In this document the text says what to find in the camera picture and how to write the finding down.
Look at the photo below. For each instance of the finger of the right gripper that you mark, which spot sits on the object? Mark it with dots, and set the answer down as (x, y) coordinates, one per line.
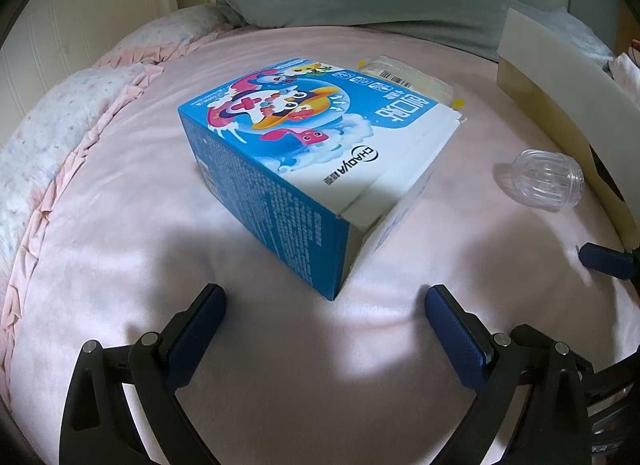
(619, 264)

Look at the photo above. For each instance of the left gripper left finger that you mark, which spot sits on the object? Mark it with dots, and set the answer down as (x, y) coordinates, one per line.
(97, 425)

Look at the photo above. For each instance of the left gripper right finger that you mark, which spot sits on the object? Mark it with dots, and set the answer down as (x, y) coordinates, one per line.
(553, 424)

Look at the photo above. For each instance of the clear ribbed plastic capsule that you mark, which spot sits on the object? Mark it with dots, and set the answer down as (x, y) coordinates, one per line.
(549, 180)

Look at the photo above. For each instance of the clear pack of cream pads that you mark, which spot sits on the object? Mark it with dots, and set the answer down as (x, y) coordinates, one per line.
(399, 73)

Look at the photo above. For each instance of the blue cartoon carton box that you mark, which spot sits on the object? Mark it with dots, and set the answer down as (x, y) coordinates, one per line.
(311, 158)

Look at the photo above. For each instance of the white floral folded cloth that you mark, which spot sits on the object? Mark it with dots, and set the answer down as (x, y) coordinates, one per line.
(626, 74)

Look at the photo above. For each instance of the pink bed sheet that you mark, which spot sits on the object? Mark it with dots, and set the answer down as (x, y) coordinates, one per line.
(290, 377)

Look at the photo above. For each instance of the floral quilt with pink ruffle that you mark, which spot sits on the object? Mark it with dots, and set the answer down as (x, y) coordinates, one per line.
(52, 142)

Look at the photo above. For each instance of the cream wooden headboard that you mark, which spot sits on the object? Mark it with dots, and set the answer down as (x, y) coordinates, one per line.
(53, 39)

